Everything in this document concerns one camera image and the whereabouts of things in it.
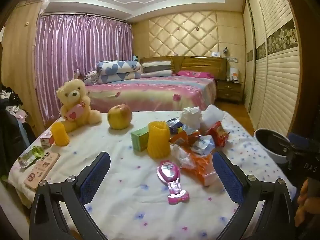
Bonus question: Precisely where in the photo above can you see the pile of clothes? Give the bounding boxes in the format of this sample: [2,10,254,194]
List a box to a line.
[0,82,36,180]

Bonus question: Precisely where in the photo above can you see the large orange snack wrapper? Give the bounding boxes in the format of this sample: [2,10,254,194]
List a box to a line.
[180,152,218,187]

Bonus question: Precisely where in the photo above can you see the person's right hand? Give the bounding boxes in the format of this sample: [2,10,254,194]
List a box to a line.
[294,179,320,228]

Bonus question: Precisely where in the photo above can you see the brown wooden door frame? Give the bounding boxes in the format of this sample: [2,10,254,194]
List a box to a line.
[282,0,320,140]

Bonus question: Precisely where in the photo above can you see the clear plastic bag on wardrobe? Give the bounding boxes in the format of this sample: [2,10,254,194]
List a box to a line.
[27,0,51,8]

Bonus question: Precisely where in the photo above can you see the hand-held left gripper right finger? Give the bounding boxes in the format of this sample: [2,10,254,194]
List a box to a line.
[212,151,297,240]

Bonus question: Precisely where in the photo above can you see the bed with pink floral sheet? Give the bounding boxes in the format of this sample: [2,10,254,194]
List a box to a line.
[85,76,217,112]

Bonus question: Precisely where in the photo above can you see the white tissue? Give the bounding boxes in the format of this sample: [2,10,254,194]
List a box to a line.
[180,106,202,133]

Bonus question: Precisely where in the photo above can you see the folded heart print quilt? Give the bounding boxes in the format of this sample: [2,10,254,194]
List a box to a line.
[84,71,142,85]

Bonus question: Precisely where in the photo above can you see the grey striped pillow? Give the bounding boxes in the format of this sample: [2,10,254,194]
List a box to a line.
[142,61,173,74]

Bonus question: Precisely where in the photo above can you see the white orange box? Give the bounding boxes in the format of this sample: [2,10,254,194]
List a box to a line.
[229,67,240,82]

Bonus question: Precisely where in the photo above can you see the pink pillow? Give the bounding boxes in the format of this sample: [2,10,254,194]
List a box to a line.
[175,70,213,78]

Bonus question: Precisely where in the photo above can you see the red snack wrapper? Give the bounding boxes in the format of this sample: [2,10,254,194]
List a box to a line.
[209,121,229,148]

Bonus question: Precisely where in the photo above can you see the small pink carton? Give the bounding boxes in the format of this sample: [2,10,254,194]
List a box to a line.
[40,132,54,147]

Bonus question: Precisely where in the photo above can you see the clear plastic bag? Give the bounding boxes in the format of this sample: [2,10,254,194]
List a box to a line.
[171,144,193,168]
[27,0,51,8]

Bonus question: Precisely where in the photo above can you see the purple curtain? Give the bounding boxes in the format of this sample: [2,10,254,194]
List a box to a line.
[35,14,133,123]

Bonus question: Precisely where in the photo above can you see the small yellow ribbed cup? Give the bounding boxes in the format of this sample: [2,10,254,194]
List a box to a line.
[51,122,70,147]

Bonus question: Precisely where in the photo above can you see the yellow red apple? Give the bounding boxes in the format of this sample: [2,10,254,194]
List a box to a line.
[107,104,132,130]

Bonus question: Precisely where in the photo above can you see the heart pattern pillow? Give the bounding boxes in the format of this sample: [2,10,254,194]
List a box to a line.
[97,60,142,77]

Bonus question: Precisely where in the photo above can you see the blue snack wrapper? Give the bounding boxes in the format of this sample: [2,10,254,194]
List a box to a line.
[166,117,185,134]

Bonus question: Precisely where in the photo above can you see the silver blue wrapper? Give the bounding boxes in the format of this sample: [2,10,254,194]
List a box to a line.
[192,135,215,155]

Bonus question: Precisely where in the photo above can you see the light wooden wardrobe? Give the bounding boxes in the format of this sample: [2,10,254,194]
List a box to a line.
[0,0,48,130]

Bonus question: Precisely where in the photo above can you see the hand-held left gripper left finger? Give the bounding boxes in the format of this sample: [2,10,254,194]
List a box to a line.
[29,151,111,240]

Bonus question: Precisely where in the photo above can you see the small orange wrapper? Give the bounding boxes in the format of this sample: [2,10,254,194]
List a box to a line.
[170,130,200,145]

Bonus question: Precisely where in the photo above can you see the patterned cloth bundle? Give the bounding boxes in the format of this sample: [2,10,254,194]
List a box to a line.
[77,69,98,85]

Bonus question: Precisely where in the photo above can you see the flat pink box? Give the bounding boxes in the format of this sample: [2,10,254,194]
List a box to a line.
[24,152,60,192]

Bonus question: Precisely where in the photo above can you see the yellow teddy bear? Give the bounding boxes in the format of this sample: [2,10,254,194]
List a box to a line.
[56,79,102,133]

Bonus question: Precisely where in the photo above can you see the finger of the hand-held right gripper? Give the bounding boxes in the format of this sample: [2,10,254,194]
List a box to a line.
[286,132,320,152]

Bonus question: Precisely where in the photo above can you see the green clear packet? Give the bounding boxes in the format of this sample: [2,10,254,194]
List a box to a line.
[18,146,44,168]

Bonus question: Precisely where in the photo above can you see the cream slatted sliding wardrobe doors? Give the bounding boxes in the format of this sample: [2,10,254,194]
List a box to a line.
[242,0,302,137]

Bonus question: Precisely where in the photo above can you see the green drink carton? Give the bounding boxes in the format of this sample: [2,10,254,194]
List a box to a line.
[131,127,150,152]

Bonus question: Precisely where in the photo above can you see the white floral blanket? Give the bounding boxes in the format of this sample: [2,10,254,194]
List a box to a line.
[9,110,298,240]

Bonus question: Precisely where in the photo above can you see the wooden headboard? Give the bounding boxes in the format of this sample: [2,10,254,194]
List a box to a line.
[140,55,228,79]

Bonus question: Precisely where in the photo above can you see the wooden nightstand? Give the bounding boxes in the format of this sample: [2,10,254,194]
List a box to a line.
[216,80,243,104]

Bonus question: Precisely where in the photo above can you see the plain white pillow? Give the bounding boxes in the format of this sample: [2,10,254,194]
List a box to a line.
[141,71,173,78]

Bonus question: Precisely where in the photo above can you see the pink toy hand mirror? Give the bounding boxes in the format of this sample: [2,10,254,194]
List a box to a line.
[157,160,190,205]

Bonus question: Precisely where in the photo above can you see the black white trash bin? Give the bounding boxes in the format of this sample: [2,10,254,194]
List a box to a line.
[253,128,293,164]

